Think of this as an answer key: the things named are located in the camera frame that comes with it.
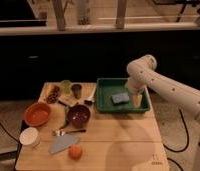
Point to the white cup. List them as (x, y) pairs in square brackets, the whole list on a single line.
[(30, 137)]

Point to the orange bowl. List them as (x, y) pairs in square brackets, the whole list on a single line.
[(37, 114)]

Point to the orange fruit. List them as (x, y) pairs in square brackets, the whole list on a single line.
[(75, 152)]

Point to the tan wooden block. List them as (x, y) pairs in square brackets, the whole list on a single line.
[(68, 100)]

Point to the blue sponge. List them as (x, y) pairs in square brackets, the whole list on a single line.
[(120, 98)]

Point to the metal fork dark handle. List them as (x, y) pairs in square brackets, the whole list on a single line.
[(61, 133)]

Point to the grey blue cloth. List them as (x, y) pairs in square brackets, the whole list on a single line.
[(63, 142)]

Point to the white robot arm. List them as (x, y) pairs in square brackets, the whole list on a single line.
[(142, 74)]

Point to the white handled brush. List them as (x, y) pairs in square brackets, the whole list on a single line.
[(90, 99)]

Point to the dark maroon bowl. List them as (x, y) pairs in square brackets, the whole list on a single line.
[(78, 116)]

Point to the green plastic cup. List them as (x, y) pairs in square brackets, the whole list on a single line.
[(65, 86)]

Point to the dark metal cup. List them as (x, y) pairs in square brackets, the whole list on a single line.
[(76, 90)]

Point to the green plastic tray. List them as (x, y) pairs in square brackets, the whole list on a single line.
[(106, 87)]

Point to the green chili pepper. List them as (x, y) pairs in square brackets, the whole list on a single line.
[(66, 121)]

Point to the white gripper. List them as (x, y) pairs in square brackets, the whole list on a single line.
[(135, 90)]

